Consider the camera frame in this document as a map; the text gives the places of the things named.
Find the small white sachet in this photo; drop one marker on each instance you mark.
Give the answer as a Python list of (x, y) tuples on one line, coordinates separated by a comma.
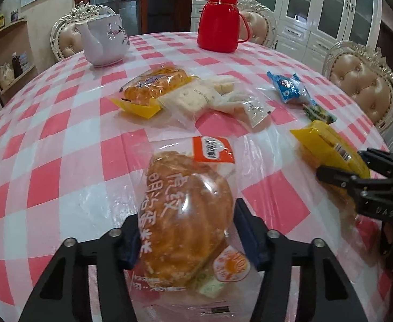
[(257, 109)]

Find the pale cracker clear packet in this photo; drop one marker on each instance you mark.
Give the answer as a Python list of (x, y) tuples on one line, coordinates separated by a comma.
[(189, 100)]

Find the dark glass door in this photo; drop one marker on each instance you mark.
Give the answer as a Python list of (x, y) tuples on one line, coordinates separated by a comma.
[(116, 0)]

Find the small blue white box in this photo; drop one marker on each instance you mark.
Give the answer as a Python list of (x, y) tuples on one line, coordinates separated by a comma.
[(24, 59)]

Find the large bread clear bag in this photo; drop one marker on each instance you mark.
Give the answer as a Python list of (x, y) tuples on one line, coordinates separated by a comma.
[(183, 214)]

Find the white plastic bag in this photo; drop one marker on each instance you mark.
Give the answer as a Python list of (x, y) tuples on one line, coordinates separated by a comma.
[(6, 75)]

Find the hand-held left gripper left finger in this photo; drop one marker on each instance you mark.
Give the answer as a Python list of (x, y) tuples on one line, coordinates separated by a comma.
[(131, 251)]

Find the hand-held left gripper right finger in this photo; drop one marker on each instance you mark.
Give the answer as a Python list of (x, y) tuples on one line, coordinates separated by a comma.
[(250, 241)]

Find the cream tufted dining chair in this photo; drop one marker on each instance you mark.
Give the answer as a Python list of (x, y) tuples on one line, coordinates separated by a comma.
[(361, 77), (262, 23), (65, 40)]

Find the orange bread yellow packet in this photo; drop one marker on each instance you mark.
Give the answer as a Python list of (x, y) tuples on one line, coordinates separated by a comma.
[(149, 89)]

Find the green snack packet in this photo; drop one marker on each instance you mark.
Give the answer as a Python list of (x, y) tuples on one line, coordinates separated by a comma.
[(319, 114)]

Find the white floral teapot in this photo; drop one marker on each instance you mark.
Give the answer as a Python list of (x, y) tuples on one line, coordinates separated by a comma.
[(106, 43)]

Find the blue snack packet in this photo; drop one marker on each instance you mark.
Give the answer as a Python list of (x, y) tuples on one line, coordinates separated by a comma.
[(288, 89)]

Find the dark jar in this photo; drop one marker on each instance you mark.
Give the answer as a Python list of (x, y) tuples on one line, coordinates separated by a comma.
[(13, 15)]

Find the brown glass bottle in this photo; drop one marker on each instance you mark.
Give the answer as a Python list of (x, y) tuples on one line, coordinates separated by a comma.
[(17, 62)]

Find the red thermos jug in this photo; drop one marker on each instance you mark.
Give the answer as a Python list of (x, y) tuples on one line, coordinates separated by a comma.
[(218, 23)]

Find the yellow snack packet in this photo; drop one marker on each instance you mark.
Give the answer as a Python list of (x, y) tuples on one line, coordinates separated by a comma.
[(324, 144)]

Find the white glass-door cabinet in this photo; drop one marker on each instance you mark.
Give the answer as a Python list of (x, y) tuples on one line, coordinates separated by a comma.
[(317, 6)]

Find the wooden corner shelf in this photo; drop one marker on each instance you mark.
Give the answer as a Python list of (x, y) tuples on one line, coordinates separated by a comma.
[(22, 33)]

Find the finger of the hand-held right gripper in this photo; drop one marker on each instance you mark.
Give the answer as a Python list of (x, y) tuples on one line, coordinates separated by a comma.
[(337, 176), (377, 161)]

